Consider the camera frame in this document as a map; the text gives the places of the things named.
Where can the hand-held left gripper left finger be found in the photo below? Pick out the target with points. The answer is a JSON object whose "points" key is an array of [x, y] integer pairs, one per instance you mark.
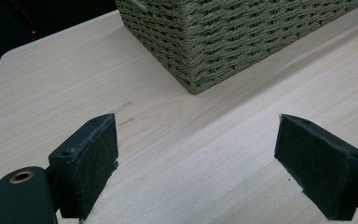
{"points": [[87, 168]]}

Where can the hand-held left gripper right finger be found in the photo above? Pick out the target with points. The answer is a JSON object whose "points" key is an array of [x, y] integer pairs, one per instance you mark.
{"points": [[320, 165]]}

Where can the green woven basket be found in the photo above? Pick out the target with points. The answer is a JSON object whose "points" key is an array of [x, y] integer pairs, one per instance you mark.
{"points": [[220, 37]]}

